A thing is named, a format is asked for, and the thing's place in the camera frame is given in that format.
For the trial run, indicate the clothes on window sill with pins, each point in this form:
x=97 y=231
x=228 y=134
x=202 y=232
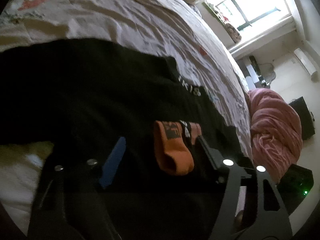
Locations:
x=226 y=24

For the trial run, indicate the pink crumpled blanket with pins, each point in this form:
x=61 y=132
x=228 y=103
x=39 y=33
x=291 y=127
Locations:
x=276 y=132

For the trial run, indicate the standing fan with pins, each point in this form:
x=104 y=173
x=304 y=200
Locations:
x=268 y=73

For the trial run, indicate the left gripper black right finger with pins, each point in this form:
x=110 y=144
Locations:
x=246 y=201

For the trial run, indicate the white wall air conditioner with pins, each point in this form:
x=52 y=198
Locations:
x=306 y=62

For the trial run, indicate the window with dark frame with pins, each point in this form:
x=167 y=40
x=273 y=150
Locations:
x=250 y=14

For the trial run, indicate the black cabinet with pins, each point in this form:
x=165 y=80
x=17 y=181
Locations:
x=306 y=117

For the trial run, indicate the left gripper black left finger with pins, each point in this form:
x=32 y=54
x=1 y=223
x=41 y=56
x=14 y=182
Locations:
x=71 y=200

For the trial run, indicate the white strawberry print bedspread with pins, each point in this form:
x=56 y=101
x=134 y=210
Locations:
x=163 y=27

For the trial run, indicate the black long-sleeve shirt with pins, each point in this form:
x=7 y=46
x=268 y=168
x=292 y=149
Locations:
x=92 y=92

